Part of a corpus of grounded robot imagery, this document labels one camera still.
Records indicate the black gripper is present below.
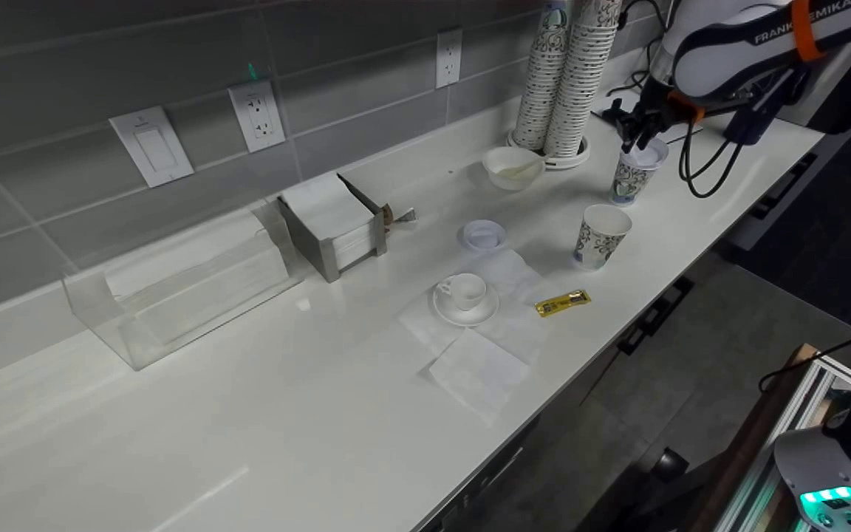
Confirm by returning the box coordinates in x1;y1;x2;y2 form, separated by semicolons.
600;78;702;161

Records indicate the white plastic cup lid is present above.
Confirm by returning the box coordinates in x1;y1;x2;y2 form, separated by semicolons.
623;136;671;171

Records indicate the speckled paper cup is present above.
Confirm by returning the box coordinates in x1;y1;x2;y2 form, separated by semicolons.
569;201;634;273
609;146;663;208

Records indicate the tall paper cup stack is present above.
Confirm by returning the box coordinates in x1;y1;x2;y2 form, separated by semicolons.
512;0;574;157
541;0;627;161

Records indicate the clear flat plastic lid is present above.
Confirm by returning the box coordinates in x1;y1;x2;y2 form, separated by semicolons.
459;217;507;258

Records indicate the white bowl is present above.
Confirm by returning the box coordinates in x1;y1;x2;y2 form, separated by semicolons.
479;146;546;192

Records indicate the yellow sauce packet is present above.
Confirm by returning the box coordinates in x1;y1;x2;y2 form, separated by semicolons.
533;287;593;321

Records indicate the white paper napkin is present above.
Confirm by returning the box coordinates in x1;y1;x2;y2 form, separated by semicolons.
426;329;535;428

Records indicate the metal napkin holder with napkins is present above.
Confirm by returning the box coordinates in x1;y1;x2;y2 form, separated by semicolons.
275;170;419;284

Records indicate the white outlet with green sticker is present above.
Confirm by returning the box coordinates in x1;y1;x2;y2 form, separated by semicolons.
225;80;290;155

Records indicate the grey base with green light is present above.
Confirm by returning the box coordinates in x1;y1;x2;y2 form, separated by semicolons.
767;394;851;532

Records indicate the clear acrylic box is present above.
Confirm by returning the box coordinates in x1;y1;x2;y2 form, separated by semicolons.
58;198;312;377

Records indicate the black wall cable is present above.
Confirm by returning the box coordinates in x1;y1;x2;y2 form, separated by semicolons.
618;0;683;92

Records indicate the black drawer handle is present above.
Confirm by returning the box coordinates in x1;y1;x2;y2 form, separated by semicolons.
615;276;698;358

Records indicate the orange strap on wrist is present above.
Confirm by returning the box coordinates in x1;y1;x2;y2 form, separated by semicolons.
788;0;828;68

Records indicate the plain white wall outlet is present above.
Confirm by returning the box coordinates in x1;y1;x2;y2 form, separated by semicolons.
434;26;466;92

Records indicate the brown wooden frame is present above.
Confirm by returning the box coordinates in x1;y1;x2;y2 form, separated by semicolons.
689;340;828;532

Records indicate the white light switch plate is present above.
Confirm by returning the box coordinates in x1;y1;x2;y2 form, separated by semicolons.
106;103;194;189

